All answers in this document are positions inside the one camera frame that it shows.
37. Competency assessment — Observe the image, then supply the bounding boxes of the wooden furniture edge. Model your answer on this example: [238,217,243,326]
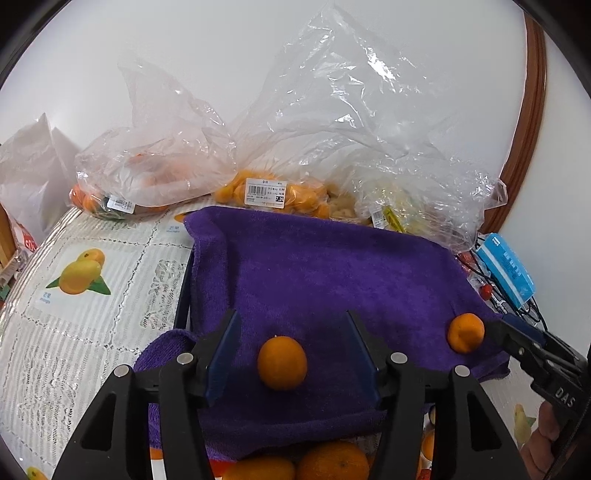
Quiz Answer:
[0,203,18,274]

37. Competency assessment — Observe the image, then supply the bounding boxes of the red and white packet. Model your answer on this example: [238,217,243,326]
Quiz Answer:
[10,217,38,260]

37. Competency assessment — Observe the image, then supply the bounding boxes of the medium orange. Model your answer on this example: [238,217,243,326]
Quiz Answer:
[222,455,296,480]

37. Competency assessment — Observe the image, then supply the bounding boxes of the brown wooden door frame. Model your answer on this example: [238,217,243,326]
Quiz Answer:
[500,13,549,232]

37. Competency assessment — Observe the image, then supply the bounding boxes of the black wire basket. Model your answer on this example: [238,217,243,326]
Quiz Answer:
[455,251,546,330]

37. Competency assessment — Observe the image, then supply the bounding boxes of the purple towel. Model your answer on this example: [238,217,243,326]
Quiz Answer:
[134,205,511,462]

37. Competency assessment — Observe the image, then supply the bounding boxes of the small mandarin orange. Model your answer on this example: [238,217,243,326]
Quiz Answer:
[446,312,486,354]

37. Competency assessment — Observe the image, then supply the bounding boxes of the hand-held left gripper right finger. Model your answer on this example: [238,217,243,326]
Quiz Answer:
[346,310,529,480]

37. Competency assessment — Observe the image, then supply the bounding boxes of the fruit-print lace tablecloth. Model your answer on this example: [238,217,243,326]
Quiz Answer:
[0,203,555,480]

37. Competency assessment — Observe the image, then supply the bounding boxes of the clear bag of mandarins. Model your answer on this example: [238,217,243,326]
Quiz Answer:
[69,55,238,223]

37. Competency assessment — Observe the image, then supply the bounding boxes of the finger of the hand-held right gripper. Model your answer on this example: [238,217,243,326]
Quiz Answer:
[519,344,578,386]
[485,315,548,354]

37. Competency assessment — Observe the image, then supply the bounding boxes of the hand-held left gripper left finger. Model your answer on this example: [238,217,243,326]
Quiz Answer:
[51,309,243,480]

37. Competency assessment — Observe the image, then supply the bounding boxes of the person's right hand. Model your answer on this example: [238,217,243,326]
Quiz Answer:
[521,401,565,477]

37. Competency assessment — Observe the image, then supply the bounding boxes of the blue and white box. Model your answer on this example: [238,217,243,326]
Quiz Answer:
[475,233,539,306]

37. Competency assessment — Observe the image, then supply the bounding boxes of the clear bag of yellow fruit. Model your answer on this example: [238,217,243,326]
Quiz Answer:
[351,154,509,252]

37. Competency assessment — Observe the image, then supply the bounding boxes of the clear bag of kumquats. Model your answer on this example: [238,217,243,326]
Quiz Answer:
[210,0,467,222]

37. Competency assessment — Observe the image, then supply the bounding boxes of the white plastic bag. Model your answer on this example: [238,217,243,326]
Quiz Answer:
[0,113,83,237]

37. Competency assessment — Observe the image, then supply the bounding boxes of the smooth round orange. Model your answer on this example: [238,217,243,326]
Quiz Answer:
[257,335,308,389]

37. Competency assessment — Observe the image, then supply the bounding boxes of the large rough-skinned orange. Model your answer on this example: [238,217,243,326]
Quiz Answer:
[295,440,372,480]

